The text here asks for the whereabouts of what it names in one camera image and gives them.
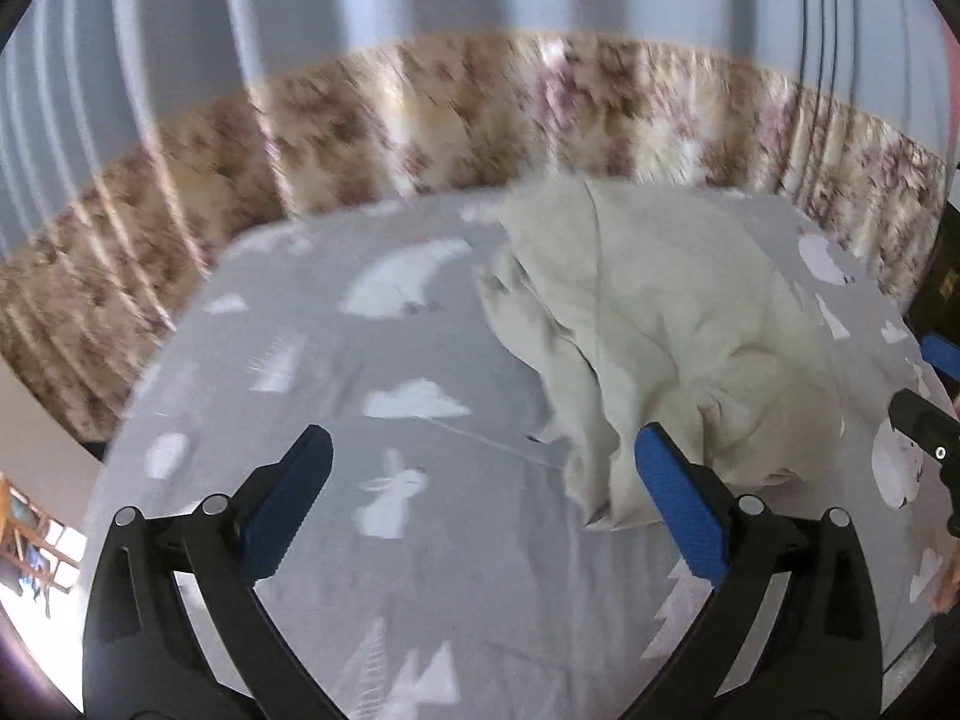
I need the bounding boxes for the pale green garment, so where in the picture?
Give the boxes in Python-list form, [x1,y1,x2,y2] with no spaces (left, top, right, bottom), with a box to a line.
[478,176,841,530]

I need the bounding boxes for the light blue sheer curtain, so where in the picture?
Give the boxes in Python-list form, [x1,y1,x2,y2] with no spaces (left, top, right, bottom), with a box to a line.
[2,0,958,249]

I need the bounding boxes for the grey patterned bed sheet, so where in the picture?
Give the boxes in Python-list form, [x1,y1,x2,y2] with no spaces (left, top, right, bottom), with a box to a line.
[78,190,959,720]

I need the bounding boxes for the floral curtain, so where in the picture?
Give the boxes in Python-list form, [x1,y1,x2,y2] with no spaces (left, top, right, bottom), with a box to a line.
[2,32,947,442]

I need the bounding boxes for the wooden chair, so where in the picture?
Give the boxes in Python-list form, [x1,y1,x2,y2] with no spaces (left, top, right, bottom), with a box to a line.
[0,476,86,606]

